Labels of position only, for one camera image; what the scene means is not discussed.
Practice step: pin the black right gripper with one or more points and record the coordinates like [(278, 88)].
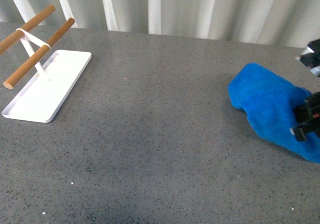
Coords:
[(307, 114)]

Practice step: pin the blue microfiber cloth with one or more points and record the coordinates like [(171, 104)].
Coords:
[(269, 101)]

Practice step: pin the white towel rack stand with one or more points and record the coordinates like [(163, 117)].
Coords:
[(42, 96)]

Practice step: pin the brown wooden rod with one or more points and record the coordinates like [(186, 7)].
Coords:
[(28, 26), (38, 55)]

